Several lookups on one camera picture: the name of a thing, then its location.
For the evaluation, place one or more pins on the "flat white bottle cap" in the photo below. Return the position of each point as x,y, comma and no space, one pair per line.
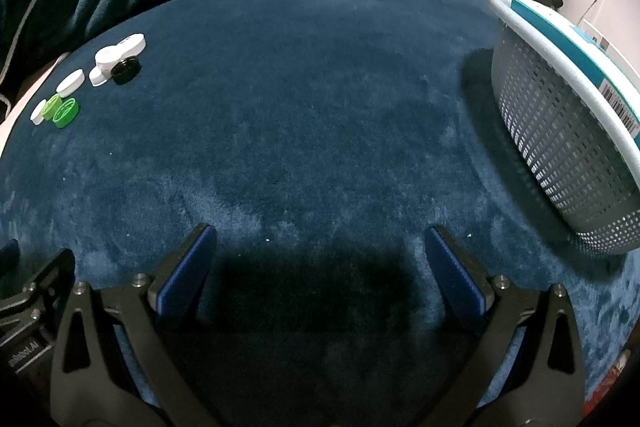
70,83

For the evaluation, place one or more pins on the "teal and white box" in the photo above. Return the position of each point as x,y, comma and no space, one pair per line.
575,39

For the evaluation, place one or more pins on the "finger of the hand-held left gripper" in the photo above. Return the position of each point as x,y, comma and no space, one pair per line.
7,257
47,279

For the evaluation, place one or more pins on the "grey perforated plastic basket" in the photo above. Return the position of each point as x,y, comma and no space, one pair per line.
560,132

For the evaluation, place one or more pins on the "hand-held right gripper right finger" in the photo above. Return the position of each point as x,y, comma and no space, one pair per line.
457,278

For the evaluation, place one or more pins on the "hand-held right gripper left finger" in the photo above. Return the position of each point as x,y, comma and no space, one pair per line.
184,274

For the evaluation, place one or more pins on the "black bottle cap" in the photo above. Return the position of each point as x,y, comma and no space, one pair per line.
124,71

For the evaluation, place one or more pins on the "green bottle cap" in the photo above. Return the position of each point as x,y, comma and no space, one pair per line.
50,106
65,113

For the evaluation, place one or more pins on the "blue plush blanket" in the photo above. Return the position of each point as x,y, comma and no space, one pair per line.
310,132

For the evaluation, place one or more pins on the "large white bottle cap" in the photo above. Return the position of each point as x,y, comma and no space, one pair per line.
111,56
132,42

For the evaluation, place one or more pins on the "small white bottle cap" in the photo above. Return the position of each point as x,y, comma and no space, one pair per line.
38,112
98,77

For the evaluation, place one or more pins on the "red printed packet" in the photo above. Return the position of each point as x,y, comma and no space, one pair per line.
619,369

